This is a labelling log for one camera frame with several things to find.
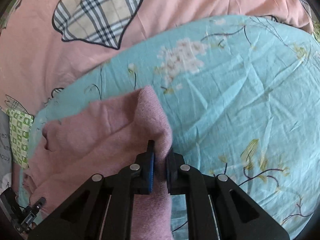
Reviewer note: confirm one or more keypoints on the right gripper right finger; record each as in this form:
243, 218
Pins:
181, 177

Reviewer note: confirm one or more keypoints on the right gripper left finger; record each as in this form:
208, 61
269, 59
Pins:
137, 178

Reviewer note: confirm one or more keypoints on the pink knitted sweater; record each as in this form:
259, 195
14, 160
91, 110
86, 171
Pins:
104, 138

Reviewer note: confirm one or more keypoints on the green white checkered pillow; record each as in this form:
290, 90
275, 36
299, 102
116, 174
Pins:
19, 127

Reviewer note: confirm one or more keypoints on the pink quilt with plaid hearts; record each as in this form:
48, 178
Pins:
48, 44

